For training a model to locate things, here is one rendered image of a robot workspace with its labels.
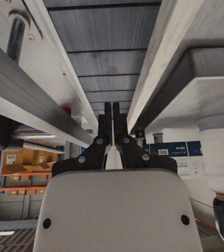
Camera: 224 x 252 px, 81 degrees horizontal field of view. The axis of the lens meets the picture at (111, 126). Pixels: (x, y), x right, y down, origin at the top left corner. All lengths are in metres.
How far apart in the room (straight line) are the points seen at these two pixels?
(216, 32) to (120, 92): 0.14
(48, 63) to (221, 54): 0.25
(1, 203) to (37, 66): 9.36
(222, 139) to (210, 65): 0.22
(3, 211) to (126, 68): 9.48
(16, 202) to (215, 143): 9.07
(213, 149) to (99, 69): 0.34
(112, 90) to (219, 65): 0.15
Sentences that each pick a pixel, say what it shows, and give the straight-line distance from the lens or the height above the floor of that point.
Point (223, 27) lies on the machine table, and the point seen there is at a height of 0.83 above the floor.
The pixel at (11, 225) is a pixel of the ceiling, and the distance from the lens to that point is 8.07.
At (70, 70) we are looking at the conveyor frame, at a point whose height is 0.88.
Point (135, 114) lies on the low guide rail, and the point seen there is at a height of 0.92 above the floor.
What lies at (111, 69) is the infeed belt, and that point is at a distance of 0.16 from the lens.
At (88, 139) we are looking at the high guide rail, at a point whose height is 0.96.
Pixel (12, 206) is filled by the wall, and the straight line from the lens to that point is 9.30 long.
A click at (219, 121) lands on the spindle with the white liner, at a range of 0.42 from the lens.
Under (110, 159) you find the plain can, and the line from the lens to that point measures 0.32.
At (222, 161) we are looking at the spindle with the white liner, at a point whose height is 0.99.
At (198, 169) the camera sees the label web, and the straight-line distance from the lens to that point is 0.63.
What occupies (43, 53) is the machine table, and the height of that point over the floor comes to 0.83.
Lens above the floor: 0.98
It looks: 14 degrees down
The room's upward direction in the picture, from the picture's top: 178 degrees clockwise
